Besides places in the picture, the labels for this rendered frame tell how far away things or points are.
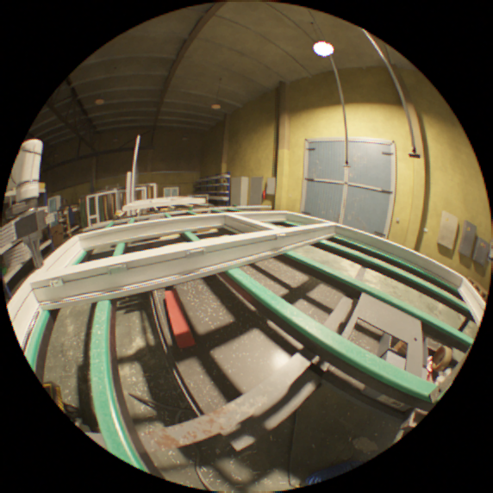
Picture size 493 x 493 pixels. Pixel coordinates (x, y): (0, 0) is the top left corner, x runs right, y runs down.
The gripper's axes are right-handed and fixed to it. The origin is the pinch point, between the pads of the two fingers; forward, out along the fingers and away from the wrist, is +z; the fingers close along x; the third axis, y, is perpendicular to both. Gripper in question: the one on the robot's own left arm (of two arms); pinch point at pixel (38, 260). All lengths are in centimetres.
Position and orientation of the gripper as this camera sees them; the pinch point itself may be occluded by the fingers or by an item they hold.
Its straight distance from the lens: 59.8
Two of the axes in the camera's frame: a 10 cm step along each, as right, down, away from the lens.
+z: -0.6, 9.3, 3.5
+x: -8.0, 1.7, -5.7
